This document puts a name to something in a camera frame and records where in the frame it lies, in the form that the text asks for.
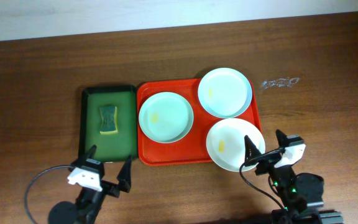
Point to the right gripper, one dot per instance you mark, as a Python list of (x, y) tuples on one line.
[(268, 162)]

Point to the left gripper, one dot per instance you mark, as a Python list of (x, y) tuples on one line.
[(107, 185)]

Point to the white plate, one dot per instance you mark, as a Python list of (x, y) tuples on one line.
[(225, 142)]

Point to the yellow green scrub sponge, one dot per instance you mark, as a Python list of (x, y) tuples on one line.
[(108, 119)]

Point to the pale green plate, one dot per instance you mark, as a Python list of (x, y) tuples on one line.
[(166, 117)]

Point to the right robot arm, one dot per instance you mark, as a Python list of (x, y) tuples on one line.
[(301, 195)]

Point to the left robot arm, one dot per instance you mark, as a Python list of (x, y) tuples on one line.
[(81, 211)]

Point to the dark green tray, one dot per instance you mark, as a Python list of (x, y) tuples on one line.
[(110, 147)]

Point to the red plastic tray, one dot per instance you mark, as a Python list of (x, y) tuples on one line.
[(191, 148)]

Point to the light blue plate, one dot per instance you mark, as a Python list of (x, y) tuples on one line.
[(225, 93)]

